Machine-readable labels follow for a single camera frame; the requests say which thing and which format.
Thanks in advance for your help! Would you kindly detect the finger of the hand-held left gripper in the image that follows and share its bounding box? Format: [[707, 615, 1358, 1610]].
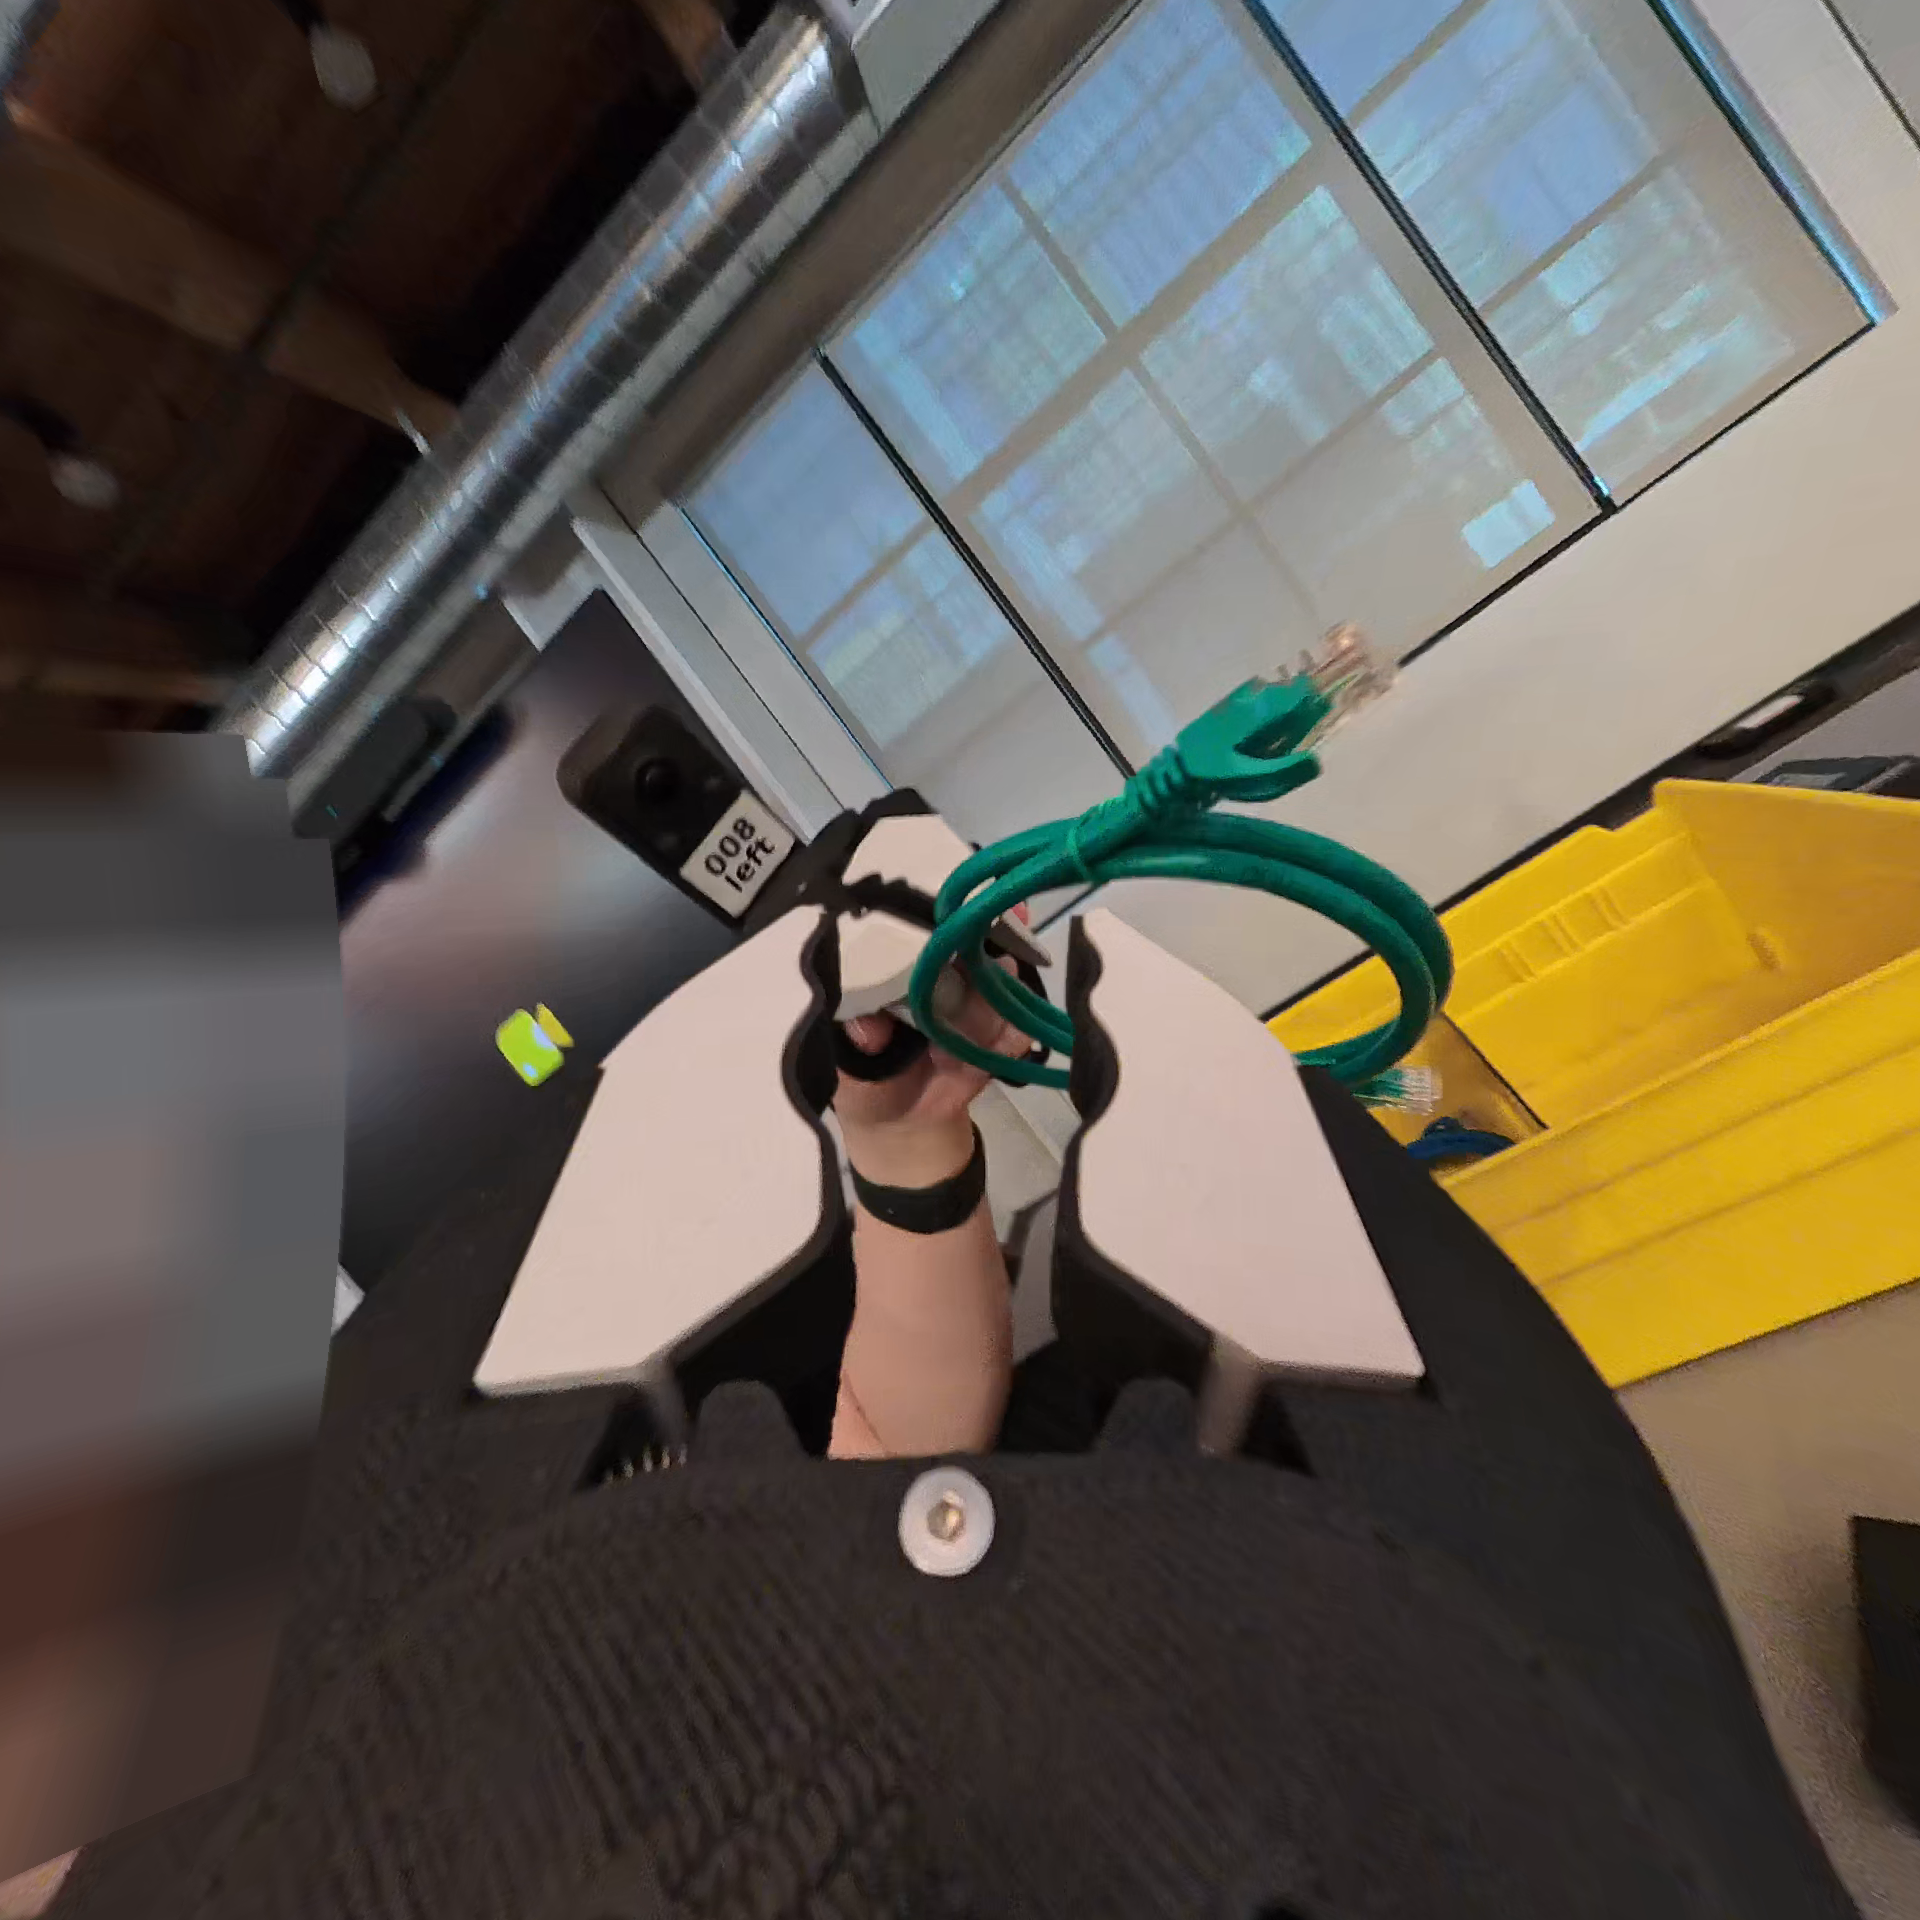
[[840, 809, 980, 903], [833, 908, 962, 1025]]

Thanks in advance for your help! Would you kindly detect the yellow plastic bin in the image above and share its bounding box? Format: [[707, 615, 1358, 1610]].
[[1266, 777, 1920, 1390]]

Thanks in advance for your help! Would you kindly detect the silver ventilation duct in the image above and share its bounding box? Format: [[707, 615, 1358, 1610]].
[[222, 0, 890, 780]]

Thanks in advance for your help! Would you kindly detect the large clear window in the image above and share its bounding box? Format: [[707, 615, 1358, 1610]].
[[682, 0, 1889, 776]]

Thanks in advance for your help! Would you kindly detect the black bin divider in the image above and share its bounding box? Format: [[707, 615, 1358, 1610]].
[[1410, 1018, 1548, 1143]]

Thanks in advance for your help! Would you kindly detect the black wristband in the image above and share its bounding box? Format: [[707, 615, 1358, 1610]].
[[849, 1128, 992, 1236]]

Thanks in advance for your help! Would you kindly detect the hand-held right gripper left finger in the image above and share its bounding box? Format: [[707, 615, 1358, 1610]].
[[471, 908, 855, 1455]]

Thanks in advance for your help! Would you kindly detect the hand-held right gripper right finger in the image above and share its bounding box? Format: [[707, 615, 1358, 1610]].
[[1050, 903, 1426, 1455]]

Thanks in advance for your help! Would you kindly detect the person's left forearm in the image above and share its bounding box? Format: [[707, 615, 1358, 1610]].
[[825, 1201, 1020, 1460]]

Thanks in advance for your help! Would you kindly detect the person's left hand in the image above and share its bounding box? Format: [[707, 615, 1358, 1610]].
[[833, 961, 1051, 1186]]

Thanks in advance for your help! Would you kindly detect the large dark glossy panel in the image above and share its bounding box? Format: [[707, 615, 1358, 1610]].
[[335, 588, 752, 1291]]

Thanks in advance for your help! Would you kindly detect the green ethernet cable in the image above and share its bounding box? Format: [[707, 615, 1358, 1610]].
[[904, 622, 1456, 1115]]

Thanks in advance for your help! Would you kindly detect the small black floor device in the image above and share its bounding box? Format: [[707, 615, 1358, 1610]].
[[1691, 689, 1828, 754]]

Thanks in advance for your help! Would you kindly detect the black ethernet switch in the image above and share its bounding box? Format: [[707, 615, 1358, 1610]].
[[1848, 1516, 1920, 1791]]

